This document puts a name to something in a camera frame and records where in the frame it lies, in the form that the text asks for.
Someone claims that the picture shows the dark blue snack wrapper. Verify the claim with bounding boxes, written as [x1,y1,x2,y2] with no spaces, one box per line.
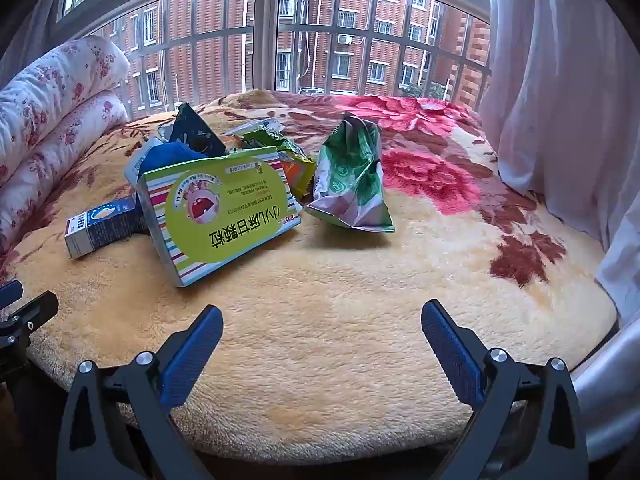
[167,102,227,158]

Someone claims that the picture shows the pale snack wrapper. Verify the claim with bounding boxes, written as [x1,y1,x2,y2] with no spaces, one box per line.
[222,117,286,137]

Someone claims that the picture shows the floral rolled quilt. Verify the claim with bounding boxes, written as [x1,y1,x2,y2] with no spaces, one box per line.
[0,91,130,256]
[0,35,132,186]

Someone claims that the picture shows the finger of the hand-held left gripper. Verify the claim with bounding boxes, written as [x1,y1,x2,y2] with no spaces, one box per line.
[0,290,59,381]
[0,280,24,309]

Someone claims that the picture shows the green striped medicine box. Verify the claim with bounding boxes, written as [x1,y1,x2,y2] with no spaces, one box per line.
[136,146,303,288]

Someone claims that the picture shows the red brick building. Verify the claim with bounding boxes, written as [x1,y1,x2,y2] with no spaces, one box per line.
[65,0,491,116]

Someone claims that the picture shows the orange snack packet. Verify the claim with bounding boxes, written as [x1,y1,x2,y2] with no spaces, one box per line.
[280,157,317,200]

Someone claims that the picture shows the lime green snack packet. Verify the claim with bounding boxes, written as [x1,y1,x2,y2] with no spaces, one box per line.
[242,129,317,171]

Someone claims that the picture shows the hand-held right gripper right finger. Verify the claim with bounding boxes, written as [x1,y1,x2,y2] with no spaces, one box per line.
[421,299,590,480]

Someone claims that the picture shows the floral plush blanket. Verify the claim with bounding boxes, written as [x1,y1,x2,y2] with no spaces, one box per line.
[0,89,618,453]

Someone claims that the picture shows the white sheer curtain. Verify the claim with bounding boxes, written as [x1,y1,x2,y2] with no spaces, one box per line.
[477,0,640,321]

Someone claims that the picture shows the crumpled green snack bag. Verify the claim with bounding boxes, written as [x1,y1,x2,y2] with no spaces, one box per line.
[304,112,396,233]

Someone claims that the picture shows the small dark blue box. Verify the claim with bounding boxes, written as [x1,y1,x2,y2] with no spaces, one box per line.
[64,196,151,260]

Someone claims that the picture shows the white window frame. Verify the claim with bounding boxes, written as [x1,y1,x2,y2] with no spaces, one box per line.
[50,0,493,121]

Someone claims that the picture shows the blue cookie box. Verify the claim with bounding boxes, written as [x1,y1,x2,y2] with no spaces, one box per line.
[124,140,201,196]

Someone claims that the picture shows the grey sheer curtain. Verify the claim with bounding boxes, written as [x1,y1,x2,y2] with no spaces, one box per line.
[0,0,68,88]

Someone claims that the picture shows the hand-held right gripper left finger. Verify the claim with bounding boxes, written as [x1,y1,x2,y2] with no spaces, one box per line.
[56,304,224,480]

